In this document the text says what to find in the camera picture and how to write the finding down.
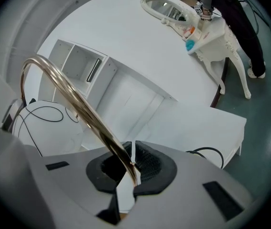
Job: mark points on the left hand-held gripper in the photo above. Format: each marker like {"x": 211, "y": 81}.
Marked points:
{"x": 12, "y": 113}

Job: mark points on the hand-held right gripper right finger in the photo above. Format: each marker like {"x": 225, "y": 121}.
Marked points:
{"x": 156, "y": 170}

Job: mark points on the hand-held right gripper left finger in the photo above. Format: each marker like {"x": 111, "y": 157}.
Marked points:
{"x": 99, "y": 175}

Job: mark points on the white ornate dressing table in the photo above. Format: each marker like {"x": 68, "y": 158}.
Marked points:
{"x": 221, "y": 32}

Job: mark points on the white oval vanity mirror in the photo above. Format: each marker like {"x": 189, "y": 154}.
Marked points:
{"x": 154, "y": 9}

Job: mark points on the blue fluffy puff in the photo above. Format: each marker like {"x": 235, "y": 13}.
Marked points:
{"x": 190, "y": 44}

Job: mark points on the white tray with orange items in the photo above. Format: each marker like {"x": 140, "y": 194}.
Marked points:
{"x": 190, "y": 31}

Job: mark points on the white shelf unit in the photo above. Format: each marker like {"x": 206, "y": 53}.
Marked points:
{"x": 78, "y": 63}

